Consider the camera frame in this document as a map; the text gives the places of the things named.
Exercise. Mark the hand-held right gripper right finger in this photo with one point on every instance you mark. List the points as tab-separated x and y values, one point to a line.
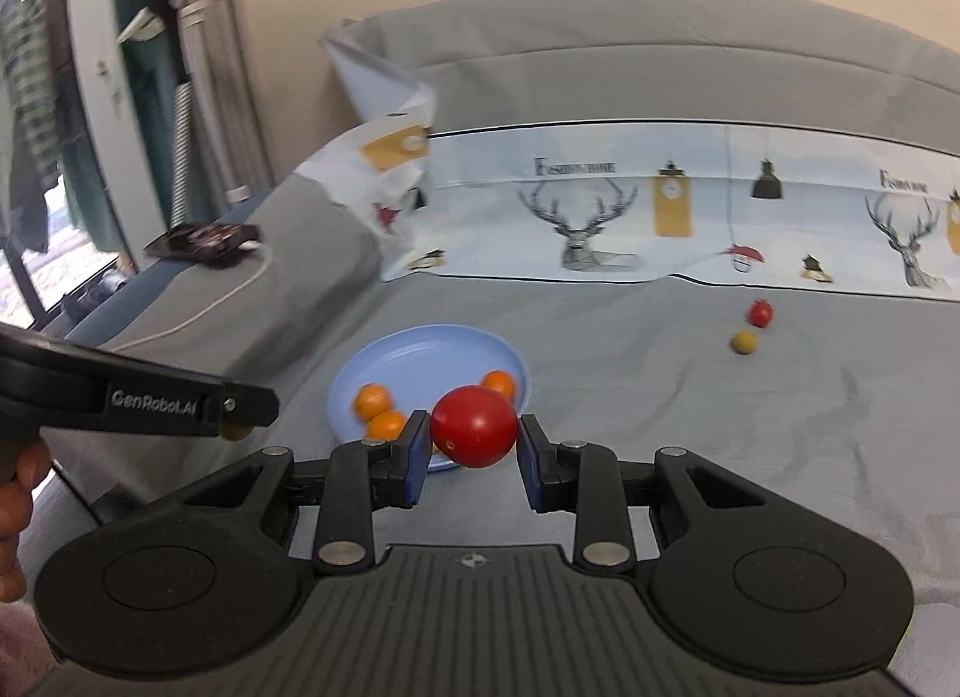
529	464

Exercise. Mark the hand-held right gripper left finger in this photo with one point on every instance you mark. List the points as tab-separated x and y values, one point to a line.
415	464

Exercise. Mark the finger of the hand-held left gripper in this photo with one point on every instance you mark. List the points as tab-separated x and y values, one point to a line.
251	406

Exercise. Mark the red cherry tomato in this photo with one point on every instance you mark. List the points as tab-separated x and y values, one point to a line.
760	312
474	427

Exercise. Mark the orange tangerine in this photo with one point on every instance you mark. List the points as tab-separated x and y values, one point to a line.
371	401
499	383
386	425

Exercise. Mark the blue round plate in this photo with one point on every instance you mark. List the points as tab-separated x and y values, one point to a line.
420	367

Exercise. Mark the person's left hand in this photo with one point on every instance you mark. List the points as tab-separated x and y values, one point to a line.
15	517

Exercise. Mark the black phone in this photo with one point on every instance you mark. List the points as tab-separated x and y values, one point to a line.
210	239

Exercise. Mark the deer printed blanket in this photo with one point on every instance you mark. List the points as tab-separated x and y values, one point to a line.
487	217

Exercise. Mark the pink cloth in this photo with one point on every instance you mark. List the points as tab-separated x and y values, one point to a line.
11	637

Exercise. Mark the striped hanging garment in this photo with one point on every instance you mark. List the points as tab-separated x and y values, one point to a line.
30	67

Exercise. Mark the green hanging garment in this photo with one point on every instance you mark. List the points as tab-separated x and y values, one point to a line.
142	67

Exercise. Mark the grey folded quilt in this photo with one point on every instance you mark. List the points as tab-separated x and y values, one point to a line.
637	52

